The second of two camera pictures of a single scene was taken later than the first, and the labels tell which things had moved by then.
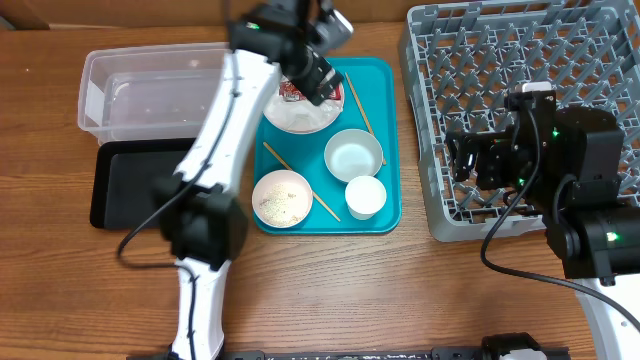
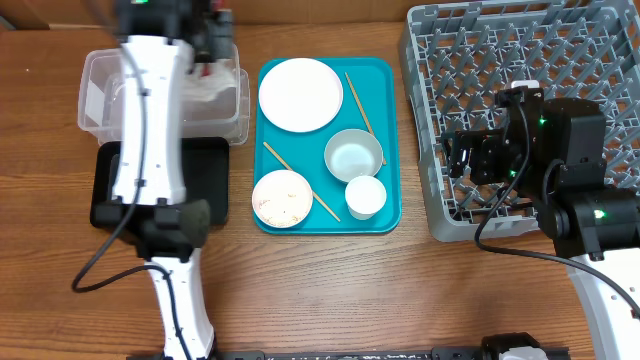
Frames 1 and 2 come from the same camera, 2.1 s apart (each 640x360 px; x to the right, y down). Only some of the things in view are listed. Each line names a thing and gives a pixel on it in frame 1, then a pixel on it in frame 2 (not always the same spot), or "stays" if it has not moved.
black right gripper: x=492 y=154 stays
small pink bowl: x=282 y=199 stays
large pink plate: x=301 y=116 stays
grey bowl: x=353 y=153 stays
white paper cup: x=365 y=196 stays
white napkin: x=301 y=116 → x=203 y=80
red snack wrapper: x=289 y=93 → x=206 y=69
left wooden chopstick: x=277 y=156 stays
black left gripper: x=307 y=84 → x=218 y=23
